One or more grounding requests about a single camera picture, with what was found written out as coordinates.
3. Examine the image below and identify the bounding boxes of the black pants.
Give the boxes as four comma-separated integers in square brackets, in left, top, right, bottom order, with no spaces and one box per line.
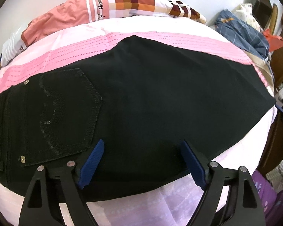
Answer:
[0,35,277,202]

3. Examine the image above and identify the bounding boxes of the pink checked bed sheet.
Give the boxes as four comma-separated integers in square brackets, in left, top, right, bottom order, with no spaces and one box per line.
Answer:
[0,16,277,226]

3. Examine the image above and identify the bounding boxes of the purple printed cloth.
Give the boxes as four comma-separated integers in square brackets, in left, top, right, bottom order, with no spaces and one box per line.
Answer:
[250,169,283,226]

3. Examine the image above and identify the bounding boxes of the wooden cabinet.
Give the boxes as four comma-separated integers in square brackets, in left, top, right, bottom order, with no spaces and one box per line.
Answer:
[254,0,283,170]

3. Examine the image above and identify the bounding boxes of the orange cloth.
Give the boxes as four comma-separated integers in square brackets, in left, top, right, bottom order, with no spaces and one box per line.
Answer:
[264,28,283,52]

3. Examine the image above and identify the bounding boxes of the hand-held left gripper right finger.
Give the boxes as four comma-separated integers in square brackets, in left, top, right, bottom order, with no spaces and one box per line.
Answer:
[180,140,267,226]

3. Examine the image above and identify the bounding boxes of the blue plaid cloth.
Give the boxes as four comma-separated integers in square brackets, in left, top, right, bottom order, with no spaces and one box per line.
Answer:
[215,9,270,60]

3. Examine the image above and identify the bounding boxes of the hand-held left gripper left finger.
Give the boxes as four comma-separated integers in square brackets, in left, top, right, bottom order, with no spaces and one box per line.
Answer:
[18,139,105,226]

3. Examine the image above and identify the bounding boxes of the white printed cloth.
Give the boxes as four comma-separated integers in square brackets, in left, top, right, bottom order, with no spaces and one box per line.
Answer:
[235,3,262,30]

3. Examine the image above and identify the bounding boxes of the folded plaid quilt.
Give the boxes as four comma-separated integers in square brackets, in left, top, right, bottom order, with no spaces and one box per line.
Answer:
[0,0,207,67]

